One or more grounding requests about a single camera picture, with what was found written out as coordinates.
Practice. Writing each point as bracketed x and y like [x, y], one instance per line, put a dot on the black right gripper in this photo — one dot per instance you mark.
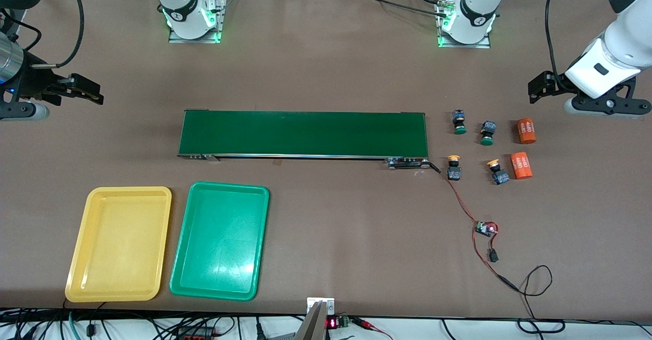
[33, 81]

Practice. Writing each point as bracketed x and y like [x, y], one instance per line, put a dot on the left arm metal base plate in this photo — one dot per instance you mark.
[484, 44]

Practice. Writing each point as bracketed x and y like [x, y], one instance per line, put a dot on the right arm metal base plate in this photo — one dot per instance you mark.
[175, 38]

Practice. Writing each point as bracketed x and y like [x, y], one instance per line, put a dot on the black power strip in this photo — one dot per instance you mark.
[196, 333]

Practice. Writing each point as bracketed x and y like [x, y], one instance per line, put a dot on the orange cylinder battery cell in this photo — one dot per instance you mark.
[526, 131]
[521, 165]

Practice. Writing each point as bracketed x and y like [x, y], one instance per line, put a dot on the green conveyor belt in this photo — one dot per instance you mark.
[305, 133]

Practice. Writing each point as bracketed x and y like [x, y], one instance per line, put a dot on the silver camera mount pole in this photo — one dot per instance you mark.
[313, 324]

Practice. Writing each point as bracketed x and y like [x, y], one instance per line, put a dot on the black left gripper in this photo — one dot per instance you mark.
[552, 83]

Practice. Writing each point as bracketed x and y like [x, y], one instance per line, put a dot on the small green circuit board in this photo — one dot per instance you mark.
[484, 229]

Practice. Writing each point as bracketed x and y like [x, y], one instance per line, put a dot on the red clip lead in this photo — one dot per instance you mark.
[372, 325]

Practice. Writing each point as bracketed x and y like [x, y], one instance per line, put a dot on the green push button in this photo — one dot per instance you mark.
[459, 121]
[488, 130]

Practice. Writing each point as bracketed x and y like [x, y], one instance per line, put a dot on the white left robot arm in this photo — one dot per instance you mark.
[626, 49]

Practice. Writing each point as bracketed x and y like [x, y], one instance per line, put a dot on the red digit display module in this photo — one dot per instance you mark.
[332, 322]

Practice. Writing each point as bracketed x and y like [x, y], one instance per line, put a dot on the yellow plastic tray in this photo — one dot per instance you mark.
[117, 248]

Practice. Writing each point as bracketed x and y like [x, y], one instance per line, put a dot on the green plastic tray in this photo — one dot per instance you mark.
[219, 243]

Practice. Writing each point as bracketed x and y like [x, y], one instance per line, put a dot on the yellow push button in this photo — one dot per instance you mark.
[499, 177]
[454, 172]

